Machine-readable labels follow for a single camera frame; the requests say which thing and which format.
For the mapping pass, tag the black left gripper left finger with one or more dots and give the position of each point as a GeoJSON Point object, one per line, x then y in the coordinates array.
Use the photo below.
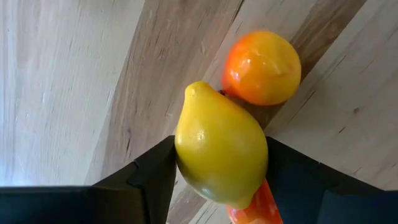
{"type": "Point", "coordinates": [93, 205]}

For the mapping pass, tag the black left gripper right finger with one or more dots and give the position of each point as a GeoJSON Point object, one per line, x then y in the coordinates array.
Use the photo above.
{"type": "Point", "coordinates": [326, 202]}

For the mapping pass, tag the yellow plastic lemon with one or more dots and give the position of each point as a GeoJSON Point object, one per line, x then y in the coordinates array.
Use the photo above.
{"type": "Point", "coordinates": [220, 146]}

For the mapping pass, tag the orange yellow plastic fruit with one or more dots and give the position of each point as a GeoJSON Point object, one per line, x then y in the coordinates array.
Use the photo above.
{"type": "Point", "coordinates": [261, 68]}

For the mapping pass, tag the orange plastic pear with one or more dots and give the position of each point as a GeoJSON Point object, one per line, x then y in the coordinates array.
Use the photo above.
{"type": "Point", "coordinates": [256, 208]}

